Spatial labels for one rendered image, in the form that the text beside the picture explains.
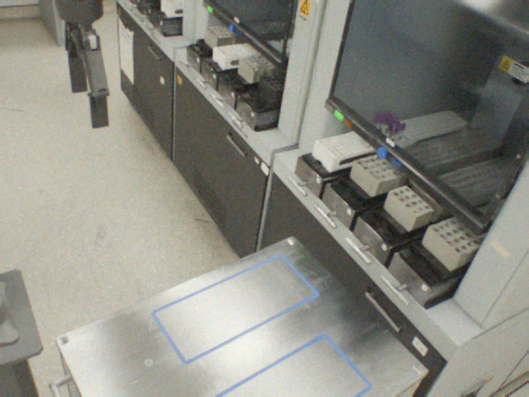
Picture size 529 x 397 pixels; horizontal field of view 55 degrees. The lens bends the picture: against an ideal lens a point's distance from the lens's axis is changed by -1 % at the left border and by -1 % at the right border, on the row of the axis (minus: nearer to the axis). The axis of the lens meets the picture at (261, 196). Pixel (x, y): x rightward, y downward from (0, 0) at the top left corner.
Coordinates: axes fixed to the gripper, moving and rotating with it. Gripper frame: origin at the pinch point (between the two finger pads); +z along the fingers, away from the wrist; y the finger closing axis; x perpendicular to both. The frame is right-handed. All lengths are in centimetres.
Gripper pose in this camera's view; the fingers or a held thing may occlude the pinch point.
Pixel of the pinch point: (89, 103)
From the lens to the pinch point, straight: 100.9
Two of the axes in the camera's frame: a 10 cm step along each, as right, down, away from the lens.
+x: 8.6, -2.4, 4.6
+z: -1.2, 7.7, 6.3
